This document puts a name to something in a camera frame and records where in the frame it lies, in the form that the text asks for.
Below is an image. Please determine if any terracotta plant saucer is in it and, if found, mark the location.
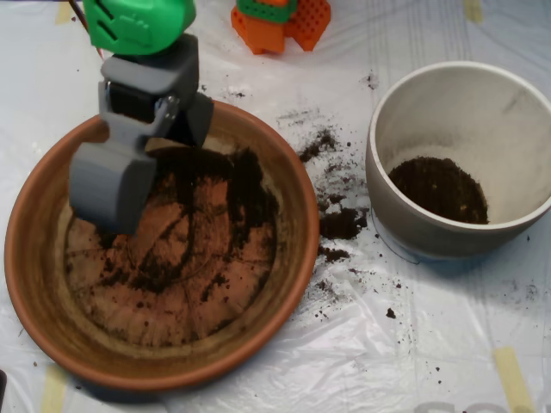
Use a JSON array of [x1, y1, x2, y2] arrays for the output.
[[3, 95, 320, 392]]

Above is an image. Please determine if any white ceramic pot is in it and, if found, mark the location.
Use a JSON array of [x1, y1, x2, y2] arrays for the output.
[[365, 60, 551, 260]]

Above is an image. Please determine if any beige masking tape strip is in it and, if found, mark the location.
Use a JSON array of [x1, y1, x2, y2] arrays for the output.
[[54, 2, 75, 25], [462, 0, 484, 25], [39, 365, 68, 413], [492, 347, 537, 413]]

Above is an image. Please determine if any orange green robot base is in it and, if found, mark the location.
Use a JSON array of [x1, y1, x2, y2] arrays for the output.
[[231, 0, 332, 56]]

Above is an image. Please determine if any spilled soil patch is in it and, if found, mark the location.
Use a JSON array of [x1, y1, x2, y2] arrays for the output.
[[275, 109, 371, 263]]

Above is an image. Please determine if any dark soil heap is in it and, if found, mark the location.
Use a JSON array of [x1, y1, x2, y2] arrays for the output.
[[97, 145, 280, 302]]

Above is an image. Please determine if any red white servo cable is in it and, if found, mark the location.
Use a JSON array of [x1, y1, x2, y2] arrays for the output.
[[68, 0, 105, 60]]

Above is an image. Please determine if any clear plastic sheet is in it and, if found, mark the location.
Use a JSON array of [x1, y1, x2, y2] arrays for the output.
[[0, 0, 551, 413]]

